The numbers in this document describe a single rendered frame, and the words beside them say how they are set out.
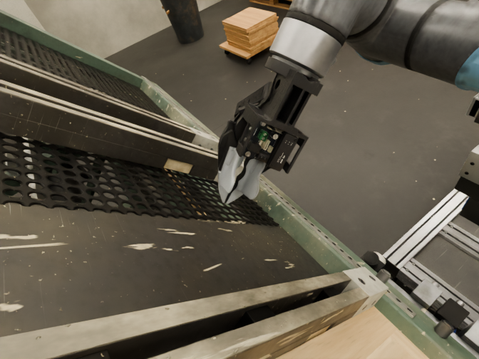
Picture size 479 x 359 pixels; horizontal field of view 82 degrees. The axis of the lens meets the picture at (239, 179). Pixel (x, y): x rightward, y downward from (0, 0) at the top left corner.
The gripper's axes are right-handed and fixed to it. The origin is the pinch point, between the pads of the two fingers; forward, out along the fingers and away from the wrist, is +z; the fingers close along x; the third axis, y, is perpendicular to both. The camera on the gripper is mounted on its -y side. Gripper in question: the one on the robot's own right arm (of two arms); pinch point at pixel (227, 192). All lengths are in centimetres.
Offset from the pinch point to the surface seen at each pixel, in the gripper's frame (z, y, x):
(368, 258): 13, -12, 51
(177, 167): 11.8, -29.6, -4.2
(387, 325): 13.7, 8.6, 39.7
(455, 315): 11, 5, 64
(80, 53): 11, -119, -52
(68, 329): 1.1, 23.4, -15.0
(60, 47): 11, -116, -60
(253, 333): 3.0, 20.9, 0.5
